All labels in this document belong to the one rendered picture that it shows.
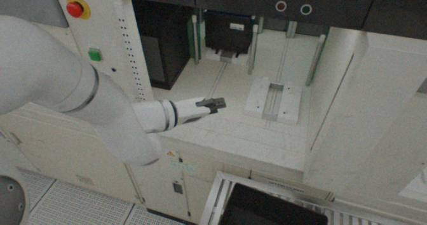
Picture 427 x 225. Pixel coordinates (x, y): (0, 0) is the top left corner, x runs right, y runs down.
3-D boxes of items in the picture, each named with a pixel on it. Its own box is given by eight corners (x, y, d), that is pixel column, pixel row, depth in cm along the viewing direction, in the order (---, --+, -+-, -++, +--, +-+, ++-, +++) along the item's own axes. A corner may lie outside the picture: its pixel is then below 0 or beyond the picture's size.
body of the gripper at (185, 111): (162, 133, 75) (197, 126, 81) (178, 122, 67) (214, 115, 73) (155, 108, 76) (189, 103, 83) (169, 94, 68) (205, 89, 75)
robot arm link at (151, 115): (170, 128, 66) (158, 94, 68) (115, 139, 58) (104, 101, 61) (159, 139, 72) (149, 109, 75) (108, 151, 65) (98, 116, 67)
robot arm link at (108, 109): (114, 141, 38) (172, 157, 67) (88, 47, 43) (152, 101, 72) (55, 166, 38) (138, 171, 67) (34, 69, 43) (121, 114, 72)
